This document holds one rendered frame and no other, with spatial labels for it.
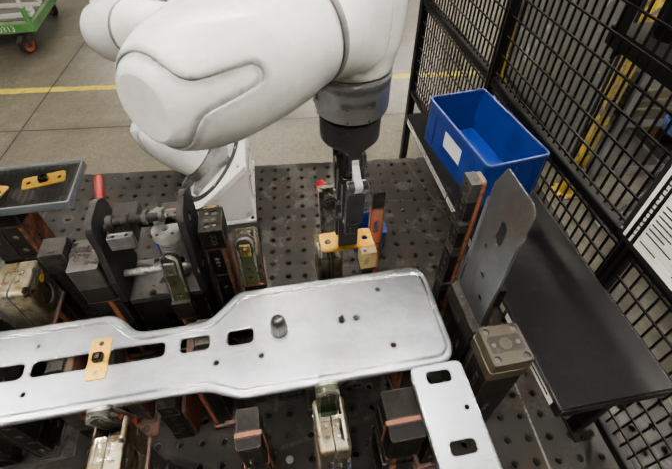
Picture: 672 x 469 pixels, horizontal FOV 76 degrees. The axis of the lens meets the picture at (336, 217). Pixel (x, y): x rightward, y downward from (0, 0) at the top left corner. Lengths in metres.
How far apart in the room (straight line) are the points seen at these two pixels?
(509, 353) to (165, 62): 0.72
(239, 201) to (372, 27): 1.07
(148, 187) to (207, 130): 1.41
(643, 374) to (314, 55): 0.81
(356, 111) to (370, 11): 0.12
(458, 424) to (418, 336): 0.17
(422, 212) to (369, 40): 1.15
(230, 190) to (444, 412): 0.90
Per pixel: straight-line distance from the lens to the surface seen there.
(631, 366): 0.97
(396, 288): 0.94
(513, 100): 1.28
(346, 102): 0.47
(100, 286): 1.04
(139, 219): 0.90
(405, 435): 0.84
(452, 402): 0.85
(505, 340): 0.86
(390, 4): 0.43
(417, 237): 1.44
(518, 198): 0.71
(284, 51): 0.33
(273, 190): 1.59
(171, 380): 0.89
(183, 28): 0.32
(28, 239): 1.18
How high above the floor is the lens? 1.77
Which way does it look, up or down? 47 degrees down
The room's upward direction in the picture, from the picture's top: straight up
